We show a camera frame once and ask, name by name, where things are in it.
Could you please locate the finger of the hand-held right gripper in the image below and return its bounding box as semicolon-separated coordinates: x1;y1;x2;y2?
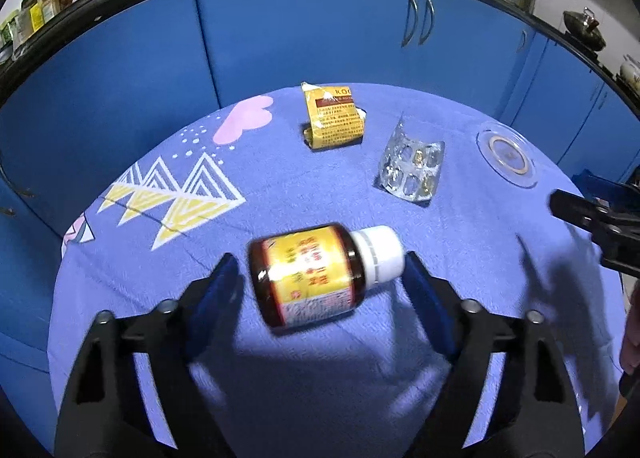
572;172;640;204
549;189;640;280

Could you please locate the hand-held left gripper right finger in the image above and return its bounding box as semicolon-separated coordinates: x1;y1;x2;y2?
400;250;586;458

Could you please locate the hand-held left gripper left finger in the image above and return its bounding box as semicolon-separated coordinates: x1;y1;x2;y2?
54;252;241;458

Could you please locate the brown medicine bottle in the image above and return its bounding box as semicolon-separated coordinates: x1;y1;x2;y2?
247;222;406;330

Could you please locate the person's right hand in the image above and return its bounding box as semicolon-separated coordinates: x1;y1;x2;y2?
619;300;640;376

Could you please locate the clear glass saucer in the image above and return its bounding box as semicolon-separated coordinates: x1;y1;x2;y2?
476;121;540;185

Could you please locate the white ceramic pot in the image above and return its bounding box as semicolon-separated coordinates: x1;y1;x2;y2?
619;55;640;84

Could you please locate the blue printed tablecloth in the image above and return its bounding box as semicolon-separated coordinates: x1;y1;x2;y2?
47;83;628;458

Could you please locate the silver blister pack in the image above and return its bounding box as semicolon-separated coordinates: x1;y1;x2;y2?
376;113;446;204

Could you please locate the wok with metal lid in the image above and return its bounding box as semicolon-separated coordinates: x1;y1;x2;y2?
562;8;607;51

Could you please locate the yellow snack packet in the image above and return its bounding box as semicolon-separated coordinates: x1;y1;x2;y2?
300;82;366;152

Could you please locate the blue kitchen cabinet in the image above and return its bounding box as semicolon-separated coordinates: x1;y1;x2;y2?
0;0;640;389

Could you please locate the row of pantry jars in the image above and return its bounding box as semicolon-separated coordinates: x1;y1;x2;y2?
0;0;96;61

